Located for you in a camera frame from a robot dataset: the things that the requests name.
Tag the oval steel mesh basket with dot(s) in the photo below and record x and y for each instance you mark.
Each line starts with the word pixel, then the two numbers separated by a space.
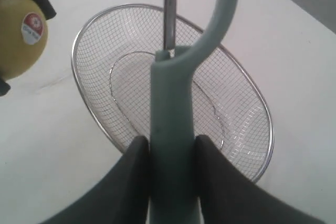
pixel 111 58

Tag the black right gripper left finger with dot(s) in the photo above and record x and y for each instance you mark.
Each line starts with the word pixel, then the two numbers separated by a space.
pixel 122 196

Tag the teal handled peeler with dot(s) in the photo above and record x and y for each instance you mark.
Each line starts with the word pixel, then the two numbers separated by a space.
pixel 173 197

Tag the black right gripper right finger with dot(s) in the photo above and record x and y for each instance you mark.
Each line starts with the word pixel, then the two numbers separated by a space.
pixel 227 196

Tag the yellow lemon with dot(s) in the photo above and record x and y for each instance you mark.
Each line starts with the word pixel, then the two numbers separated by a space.
pixel 24 34

